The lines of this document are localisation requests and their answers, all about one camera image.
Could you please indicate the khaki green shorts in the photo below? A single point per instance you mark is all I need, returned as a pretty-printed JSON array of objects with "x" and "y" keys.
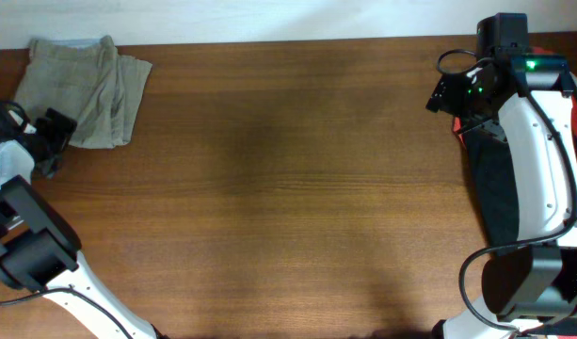
[{"x": 88, "y": 81}]

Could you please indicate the black garment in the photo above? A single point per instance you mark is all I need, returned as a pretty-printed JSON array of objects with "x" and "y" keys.
[{"x": 493, "y": 176}]

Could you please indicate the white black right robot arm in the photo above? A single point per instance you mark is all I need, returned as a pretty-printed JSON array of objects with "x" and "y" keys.
[{"x": 515, "y": 114}]

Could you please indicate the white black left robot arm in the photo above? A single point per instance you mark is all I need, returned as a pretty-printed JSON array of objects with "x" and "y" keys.
[{"x": 39, "y": 250}]

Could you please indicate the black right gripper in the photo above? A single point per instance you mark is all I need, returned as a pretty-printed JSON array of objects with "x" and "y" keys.
[{"x": 447, "y": 91}]

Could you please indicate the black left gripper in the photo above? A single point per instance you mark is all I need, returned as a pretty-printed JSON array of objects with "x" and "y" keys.
[{"x": 55, "y": 137}]

